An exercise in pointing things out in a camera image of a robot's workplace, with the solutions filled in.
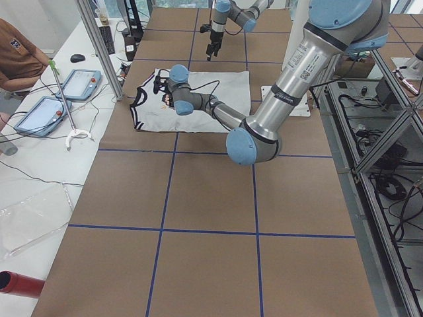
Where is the blue teach pendant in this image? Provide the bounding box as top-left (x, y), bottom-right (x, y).
top-left (13, 96), bottom-right (67, 137)
top-left (61, 69), bottom-right (102, 102)

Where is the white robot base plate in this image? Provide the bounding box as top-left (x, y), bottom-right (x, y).
top-left (260, 85), bottom-right (312, 118)

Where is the grey orange usb hub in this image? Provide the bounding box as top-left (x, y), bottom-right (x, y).
top-left (120, 63), bottom-right (130, 77)

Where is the black power adapter box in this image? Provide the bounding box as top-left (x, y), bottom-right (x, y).
top-left (375, 77), bottom-right (399, 107)

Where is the black keyboard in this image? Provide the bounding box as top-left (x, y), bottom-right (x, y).
top-left (98, 26), bottom-right (115, 55)

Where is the aluminium frame post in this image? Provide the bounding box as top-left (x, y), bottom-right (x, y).
top-left (75, 0), bottom-right (124, 101)

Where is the person in brown shirt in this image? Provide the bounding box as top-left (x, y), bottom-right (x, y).
top-left (1, 19), bottom-right (50, 92)

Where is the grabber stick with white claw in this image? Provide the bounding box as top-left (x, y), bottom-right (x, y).
top-left (48, 59), bottom-right (94, 151)

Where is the lower blue teach pendant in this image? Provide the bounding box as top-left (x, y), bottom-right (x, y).
top-left (13, 96), bottom-right (67, 137)

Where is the clear plastic bag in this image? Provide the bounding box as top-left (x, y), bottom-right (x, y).
top-left (1, 184), bottom-right (73, 261)

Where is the red cylinder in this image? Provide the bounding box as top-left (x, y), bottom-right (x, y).
top-left (1, 271), bottom-right (45, 299)

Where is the grey t-shirt with cartoon print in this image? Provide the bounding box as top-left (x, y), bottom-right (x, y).
top-left (130, 69), bottom-right (250, 133)

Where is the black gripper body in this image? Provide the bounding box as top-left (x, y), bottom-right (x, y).
top-left (200, 22), bottom-right (225, 55)
top-left (153, 69), bottom-right (169, 94)

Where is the upper blue teach pendant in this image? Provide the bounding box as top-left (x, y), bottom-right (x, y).
top-left (61, 69), bottom-right (102, 102)

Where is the black computer mouse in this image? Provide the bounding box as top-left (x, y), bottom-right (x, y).
top-left (70, 53), bottom-right (85, 63)

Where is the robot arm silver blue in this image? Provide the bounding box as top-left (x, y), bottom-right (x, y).
top-left (200, 0), bottom-right (274, 61)
top-left (153, 0), bottom-right (390, 165)

